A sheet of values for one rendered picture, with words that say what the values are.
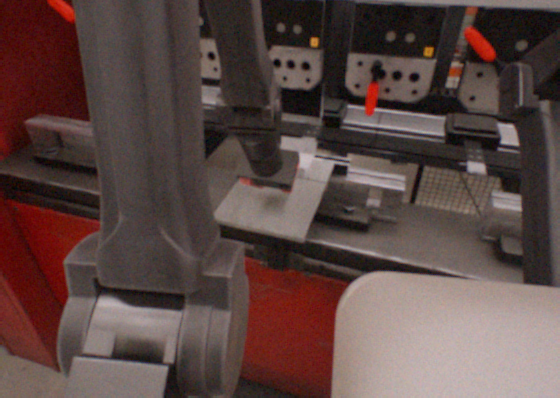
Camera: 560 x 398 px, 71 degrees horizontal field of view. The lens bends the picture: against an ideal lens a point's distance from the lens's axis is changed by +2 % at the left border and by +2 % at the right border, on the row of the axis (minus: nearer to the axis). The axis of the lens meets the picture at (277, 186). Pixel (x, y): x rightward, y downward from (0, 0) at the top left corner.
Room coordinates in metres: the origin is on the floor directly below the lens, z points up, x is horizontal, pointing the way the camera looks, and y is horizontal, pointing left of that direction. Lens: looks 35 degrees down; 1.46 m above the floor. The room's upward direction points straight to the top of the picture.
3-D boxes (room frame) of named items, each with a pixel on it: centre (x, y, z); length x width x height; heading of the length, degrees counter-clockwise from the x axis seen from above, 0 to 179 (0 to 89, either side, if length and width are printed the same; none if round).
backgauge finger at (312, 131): (0.94, -0.10, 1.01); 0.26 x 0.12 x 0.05; 162
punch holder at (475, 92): (0.67, -0.40, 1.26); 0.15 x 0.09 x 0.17; 72
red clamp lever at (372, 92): (0.68, -0.17, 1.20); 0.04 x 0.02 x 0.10; 162
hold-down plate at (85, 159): (0.93, 0.54, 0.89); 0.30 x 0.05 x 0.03; 72
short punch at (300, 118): (0.79, -0.05, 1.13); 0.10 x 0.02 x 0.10; 72
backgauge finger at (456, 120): (0.82, -0.47, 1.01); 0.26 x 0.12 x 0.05; 162
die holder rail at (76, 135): (0.96, 0.47, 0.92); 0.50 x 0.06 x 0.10; 72
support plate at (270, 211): (0.65, 0.00, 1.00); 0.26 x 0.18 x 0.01; 162
